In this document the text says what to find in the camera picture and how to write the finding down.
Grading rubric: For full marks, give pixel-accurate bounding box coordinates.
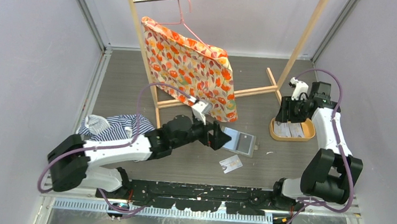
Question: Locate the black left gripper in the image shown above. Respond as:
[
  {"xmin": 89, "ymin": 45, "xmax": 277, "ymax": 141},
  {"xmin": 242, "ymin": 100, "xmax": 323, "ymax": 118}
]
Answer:
[{"xmin": 171, "ymin": 110, "xmax": 231, "ymax": 153}]

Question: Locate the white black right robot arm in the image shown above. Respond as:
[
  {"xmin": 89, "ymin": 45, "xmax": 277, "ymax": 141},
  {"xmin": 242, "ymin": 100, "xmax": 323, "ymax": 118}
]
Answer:
[{"xmin": 270, "ymin": 78, "xmax": 363, "ymax": 210}]

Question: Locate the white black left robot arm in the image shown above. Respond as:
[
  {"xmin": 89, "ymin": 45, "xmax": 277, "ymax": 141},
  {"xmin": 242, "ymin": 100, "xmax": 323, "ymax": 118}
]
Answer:
[{"xmin": 46, "ymin": 115, "xmax": 232, "ymax": 199}]

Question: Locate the tan oval tray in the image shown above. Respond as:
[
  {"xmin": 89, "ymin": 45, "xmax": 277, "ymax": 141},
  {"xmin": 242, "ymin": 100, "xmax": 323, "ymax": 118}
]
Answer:
[{"xmin": 269, "ymin": 118, "xmax": 316, "ymax": 142}]

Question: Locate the orange floral garment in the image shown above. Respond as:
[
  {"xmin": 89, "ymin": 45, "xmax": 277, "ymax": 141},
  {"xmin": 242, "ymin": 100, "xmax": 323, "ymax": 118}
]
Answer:
[{"xmin": 141, "ymin": 17, "xmax": 238, "ymax": 122}]

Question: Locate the blue white striped shirt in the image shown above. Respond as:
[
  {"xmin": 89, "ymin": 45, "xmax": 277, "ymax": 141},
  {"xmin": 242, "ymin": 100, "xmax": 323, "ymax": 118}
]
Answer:
[{"xmin": 77, "ymin": 114, "xmax": 155, "ymax": 141}]

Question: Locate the wooden clothes rack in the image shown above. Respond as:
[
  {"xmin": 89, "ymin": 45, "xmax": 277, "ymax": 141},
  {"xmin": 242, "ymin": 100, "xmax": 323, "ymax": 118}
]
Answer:
[{"xmin": 112, "ymin": 0, "xmax": 332, "ymax": 145}]

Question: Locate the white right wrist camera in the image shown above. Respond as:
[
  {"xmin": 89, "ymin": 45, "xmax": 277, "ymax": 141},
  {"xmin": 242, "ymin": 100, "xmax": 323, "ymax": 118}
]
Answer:
[{"xmin": 289, "ymin": 77, "xmax": 309, "ymax": 101}]

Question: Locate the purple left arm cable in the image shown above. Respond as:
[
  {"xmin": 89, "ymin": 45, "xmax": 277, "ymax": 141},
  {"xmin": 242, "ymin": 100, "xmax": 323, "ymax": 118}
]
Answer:
[{"xmin": 34, "ymin": 74, "xmax": 201, "ymax": 224}]

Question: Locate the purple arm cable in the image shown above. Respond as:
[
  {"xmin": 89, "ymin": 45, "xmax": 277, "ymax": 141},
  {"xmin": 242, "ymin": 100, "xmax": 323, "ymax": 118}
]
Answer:
[
  {"xmin": 34, "ymin": 74, "xmax": 201, "ymax": 224},
  {"xmin": 280, "ymin": 67, "xmax": 365, "ymax": 224}
]

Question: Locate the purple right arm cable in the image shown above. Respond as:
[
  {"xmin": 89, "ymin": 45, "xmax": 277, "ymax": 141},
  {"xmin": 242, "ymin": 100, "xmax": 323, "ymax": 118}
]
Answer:
[{"xmin": 280, "ymin": 67, "xmax": 365, "ymax": 224}]

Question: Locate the pink wire hanger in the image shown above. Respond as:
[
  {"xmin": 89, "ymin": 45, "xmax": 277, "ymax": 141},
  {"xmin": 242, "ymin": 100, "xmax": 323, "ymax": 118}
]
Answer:
[{"xmin": 155, "ymin": 0, "xmax": 223, "ymax": 57}]

